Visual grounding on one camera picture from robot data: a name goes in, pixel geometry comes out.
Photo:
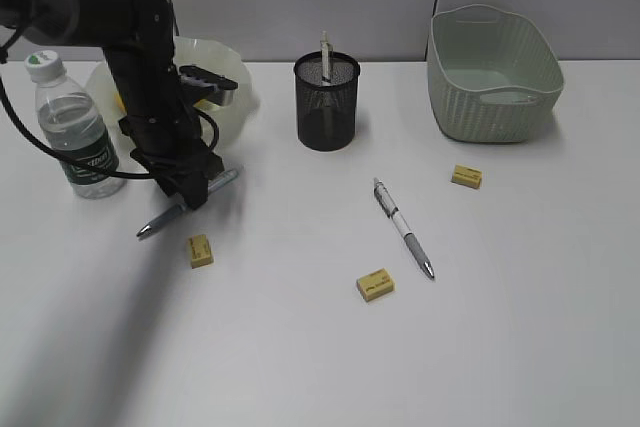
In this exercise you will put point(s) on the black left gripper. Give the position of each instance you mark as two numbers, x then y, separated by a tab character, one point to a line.
175	142

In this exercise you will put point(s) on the blue grey ballpoint pen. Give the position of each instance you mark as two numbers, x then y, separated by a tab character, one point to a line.
180	208

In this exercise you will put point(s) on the clear plastic water bottle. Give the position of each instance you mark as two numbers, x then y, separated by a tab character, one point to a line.
67	115

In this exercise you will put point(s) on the green beige ballpoint pen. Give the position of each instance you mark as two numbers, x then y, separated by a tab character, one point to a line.
326	50

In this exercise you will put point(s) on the yellow mango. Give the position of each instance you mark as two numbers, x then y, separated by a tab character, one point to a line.
120	103

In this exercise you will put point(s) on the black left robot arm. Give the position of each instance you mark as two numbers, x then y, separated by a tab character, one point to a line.
136	39

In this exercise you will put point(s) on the yellow eraser left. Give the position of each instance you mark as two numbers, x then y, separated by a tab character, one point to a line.
199	250

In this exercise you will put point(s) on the yellow eraser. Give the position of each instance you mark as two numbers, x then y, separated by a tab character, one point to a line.
199	250
466	176
375	285

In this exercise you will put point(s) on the frosted green wavy plate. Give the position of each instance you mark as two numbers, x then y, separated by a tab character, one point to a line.
230	108

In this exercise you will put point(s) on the black mesh pen holder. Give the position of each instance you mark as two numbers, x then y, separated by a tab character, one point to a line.
309	100

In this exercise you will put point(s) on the white grey ballpoint pen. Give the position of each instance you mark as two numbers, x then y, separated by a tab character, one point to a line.
412	243

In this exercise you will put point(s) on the yellow eraser middle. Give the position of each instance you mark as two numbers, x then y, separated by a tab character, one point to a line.
375	285

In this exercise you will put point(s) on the yellow eraser right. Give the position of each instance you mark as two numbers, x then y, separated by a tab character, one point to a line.
466	176

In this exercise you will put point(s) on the green woven plastic basket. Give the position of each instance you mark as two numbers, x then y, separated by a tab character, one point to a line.
492	76

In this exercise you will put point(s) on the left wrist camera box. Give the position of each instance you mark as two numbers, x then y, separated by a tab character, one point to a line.
200	84

